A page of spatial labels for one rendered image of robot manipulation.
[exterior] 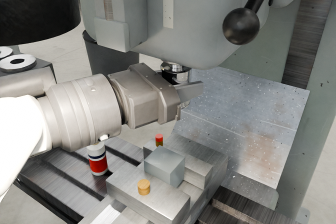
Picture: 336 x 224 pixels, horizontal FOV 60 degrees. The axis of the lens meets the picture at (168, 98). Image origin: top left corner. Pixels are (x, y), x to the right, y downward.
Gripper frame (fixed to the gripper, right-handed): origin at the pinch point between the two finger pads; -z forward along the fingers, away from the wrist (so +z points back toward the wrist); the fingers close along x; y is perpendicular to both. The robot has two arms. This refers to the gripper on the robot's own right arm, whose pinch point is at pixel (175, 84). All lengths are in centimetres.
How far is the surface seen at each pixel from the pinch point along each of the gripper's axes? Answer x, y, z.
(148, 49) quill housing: -5.2, -9.2, 7.4
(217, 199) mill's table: -2.7, 30.2, -10.0
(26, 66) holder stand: 42.7, 10.8, 16.8
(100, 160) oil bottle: 16.9, 25.8, 8.6
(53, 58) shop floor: 306, 123, -32
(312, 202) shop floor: 18, 122, -113
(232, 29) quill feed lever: -16.3, -14.5, 5.8
